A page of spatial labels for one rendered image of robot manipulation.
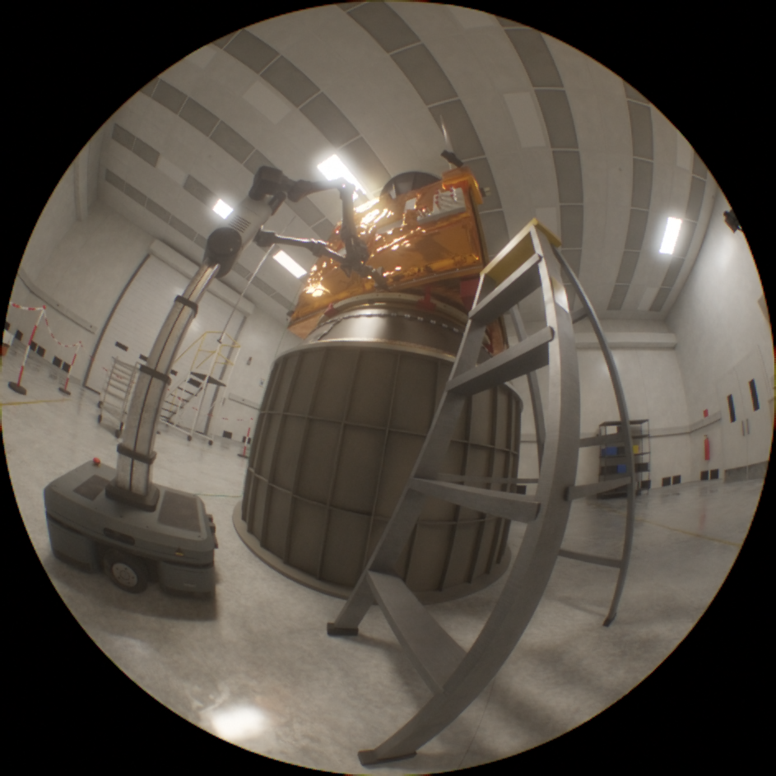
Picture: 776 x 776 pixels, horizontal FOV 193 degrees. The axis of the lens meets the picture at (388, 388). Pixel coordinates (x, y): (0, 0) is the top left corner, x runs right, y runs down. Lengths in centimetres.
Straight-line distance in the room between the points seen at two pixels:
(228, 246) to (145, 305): 788
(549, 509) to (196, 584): 91
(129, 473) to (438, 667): 96
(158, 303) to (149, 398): 804
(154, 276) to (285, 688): 930
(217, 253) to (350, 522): 123
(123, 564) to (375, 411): 115
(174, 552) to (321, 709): 56
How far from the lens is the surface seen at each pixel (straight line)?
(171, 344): 95
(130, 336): 865
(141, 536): 83
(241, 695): 73
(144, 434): 93
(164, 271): 933
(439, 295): 163
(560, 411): 37
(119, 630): 87
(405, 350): 106
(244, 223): 118
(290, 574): 118
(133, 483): 97
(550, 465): 34
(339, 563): 112
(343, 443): 102
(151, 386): 93
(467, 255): 156
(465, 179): 278
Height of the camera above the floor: 65
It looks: 18 degrees up
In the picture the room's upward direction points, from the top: 10 degrees clockwise
